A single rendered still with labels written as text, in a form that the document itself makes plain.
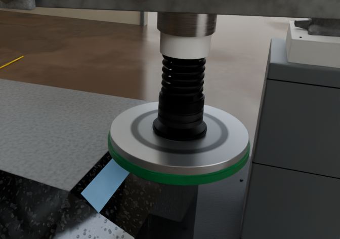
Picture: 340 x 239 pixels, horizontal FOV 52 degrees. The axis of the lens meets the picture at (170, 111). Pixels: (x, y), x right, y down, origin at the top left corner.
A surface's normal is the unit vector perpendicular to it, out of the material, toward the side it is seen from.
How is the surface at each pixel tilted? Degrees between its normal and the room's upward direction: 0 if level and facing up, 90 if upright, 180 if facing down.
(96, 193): 44
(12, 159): 0
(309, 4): 90
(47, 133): 0
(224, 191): 0
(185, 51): 90
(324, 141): 90
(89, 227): 59
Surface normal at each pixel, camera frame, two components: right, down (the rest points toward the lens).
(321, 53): -0.26, 0.40
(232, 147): 0.05, -0.91
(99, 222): 0.51, -0.15
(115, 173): 0.69, -0.53
